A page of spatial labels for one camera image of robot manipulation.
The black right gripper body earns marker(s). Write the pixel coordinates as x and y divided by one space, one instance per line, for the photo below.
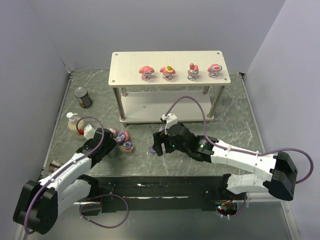
158 143

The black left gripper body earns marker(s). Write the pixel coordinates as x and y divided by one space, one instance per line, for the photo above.
110 136

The pink white toy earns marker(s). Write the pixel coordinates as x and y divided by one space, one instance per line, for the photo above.
114 131

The purple spotted toy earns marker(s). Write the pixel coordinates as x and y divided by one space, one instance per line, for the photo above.
122 137

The pink toy yellow hat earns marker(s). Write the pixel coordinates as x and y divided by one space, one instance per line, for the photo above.
168 72

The red bunny ear toy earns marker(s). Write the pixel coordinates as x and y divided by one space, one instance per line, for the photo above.
193 71

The pink blue goggles toy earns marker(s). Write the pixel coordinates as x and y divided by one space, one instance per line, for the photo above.
214 70

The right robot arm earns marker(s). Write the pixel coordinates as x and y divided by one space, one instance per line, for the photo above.
275 174

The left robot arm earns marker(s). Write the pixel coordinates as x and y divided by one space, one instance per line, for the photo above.
40 203

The white two-tier shelf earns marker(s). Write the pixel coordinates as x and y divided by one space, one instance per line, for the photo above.
145 101

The orange base purple toy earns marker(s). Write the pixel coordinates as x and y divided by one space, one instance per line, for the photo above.
127 146

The beige pump lotion bottle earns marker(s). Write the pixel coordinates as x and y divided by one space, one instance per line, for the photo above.
75 125

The dark soda can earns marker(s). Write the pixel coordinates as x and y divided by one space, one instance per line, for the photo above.
82 96

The black front base bar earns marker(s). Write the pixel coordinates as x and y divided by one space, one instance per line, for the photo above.
147 193

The small electronics board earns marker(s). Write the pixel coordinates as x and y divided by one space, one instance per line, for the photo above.
226 208

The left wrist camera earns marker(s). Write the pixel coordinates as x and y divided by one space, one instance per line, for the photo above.
87 133

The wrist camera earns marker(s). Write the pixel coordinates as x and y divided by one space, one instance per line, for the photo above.
87 133
169 120

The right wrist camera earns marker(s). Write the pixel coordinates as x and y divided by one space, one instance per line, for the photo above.
169 120

